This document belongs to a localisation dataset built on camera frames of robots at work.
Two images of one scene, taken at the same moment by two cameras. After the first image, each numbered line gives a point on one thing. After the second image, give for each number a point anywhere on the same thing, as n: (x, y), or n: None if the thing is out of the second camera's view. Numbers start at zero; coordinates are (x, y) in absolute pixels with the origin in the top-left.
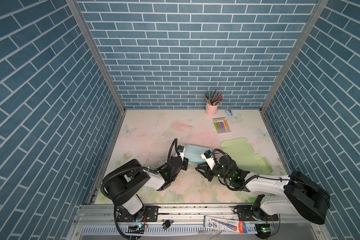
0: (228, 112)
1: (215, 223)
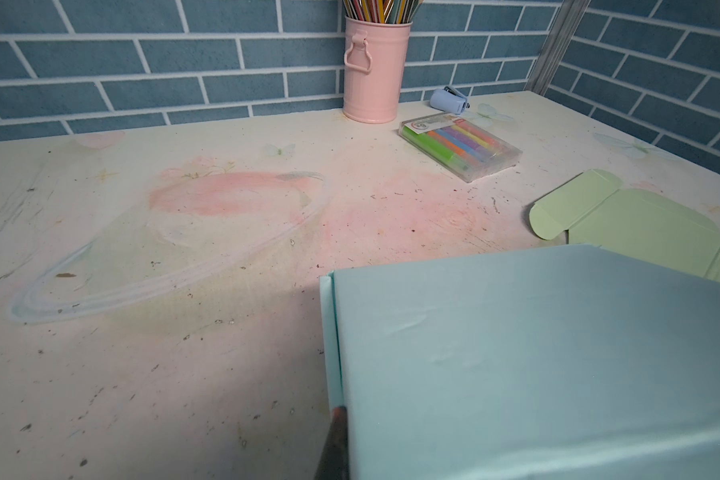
0: (450, 100)
1: None
